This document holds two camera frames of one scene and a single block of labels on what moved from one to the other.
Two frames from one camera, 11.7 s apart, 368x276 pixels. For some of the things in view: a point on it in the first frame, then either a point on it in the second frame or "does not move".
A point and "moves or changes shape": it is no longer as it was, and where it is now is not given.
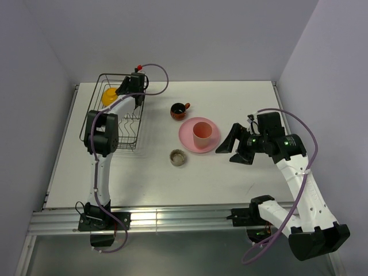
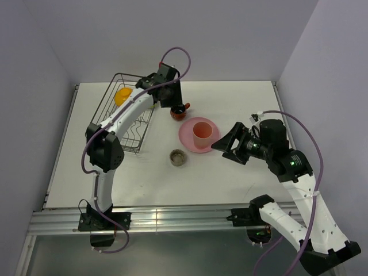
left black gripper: x=125 y=83 → x=176 y=99
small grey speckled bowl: x=177 y=157 does not move
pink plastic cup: x=202 y=133 does not move
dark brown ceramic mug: x=178 y=111 does not move
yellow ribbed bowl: x=109 y=96 moves or changes shape
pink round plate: x=186 y=134 does not move
